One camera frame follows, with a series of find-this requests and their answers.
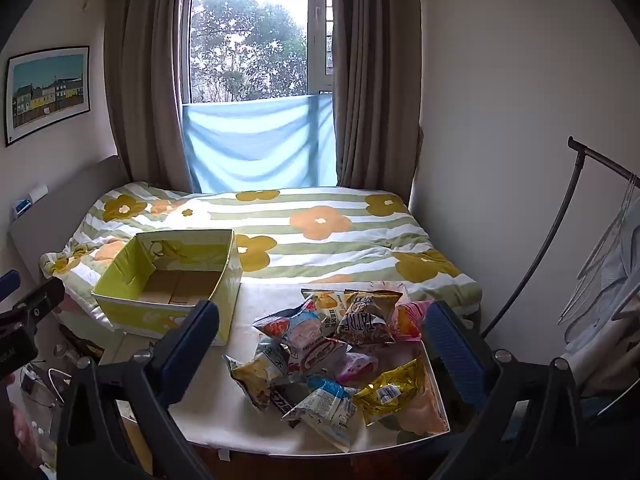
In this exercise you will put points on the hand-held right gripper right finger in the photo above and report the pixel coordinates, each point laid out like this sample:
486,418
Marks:
456,355

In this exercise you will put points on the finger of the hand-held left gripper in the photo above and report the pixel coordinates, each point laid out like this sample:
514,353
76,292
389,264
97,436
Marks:
9,281
35,305

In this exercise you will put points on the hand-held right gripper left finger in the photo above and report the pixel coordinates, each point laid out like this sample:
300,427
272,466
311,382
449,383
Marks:
200,330

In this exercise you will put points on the yellow-green cardboard box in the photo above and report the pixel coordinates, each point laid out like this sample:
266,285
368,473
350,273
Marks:
150,310

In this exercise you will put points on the red pink candy packet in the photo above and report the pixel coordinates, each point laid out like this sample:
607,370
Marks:
410,320

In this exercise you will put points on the pink white candy packet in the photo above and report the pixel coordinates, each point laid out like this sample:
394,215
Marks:
356,367

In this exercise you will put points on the pile of mixed snack bags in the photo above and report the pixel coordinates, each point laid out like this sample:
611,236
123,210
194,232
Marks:
320,360

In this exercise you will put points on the grey bed headboard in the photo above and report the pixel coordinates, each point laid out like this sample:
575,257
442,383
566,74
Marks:
50,210

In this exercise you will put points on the cream floral tablecloth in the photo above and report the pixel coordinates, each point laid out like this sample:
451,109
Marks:
225,420

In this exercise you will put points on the pale hanging clothes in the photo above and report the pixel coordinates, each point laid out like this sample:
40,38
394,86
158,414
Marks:
607,310

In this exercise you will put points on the striped floral bed blanket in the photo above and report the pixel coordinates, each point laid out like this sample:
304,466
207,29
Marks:
340,245

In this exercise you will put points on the dark metal clothes rack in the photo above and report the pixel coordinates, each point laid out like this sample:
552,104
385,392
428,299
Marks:
555,225

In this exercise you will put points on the light blue cloth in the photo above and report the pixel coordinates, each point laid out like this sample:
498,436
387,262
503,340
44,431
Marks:
260,145

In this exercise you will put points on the brown curtain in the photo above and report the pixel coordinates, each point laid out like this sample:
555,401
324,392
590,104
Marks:
145,85
375,85

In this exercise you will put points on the window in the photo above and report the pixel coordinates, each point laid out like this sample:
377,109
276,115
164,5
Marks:
250,35

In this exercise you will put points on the framed wall picture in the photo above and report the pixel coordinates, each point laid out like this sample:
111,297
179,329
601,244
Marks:
47,92

